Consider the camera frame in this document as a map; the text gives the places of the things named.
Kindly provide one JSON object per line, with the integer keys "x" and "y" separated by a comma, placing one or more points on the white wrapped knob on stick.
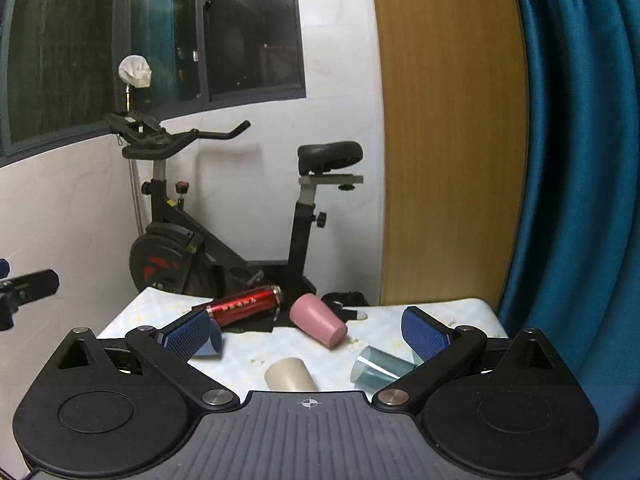
{"x": 135, "y": 71}

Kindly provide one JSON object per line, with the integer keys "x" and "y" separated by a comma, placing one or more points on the black exercise bike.
{"x": 300, "y": 240}

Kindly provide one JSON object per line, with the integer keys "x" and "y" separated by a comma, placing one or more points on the wooden panel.
{"x": 450, "y": 135}

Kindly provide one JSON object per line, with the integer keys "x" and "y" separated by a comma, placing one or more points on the blue cup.
{"x": 212, "y": 346}

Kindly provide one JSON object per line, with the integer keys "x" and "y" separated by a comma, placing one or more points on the pale patterned tablecloth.
{"x": 332, "y": 366}

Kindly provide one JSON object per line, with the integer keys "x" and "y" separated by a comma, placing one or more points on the dark framed window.
{"x": 250, "y": 35}

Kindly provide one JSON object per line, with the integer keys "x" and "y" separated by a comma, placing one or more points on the beige cup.
{"x": 290, "y": 375}

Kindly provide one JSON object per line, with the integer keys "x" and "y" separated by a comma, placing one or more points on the translucent teal cup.
{"x": 372, "y": 365}

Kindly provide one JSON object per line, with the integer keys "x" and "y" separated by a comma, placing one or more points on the pink cup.
{"x": 315, "y": 317}

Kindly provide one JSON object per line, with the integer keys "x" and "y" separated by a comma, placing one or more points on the red metal bottle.
{"x": 245, "y": 302}

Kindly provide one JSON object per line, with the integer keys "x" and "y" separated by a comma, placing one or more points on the teal curtain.
{"x": 575, "y": 160}

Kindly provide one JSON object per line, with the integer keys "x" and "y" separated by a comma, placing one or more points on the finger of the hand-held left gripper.
{"x": 30, "y": 285}

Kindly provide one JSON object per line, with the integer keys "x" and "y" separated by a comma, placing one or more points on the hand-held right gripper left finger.
{"x": 186, "y": 334}

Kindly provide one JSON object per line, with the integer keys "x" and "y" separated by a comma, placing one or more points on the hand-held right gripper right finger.
{"x": 426, "y": 334}

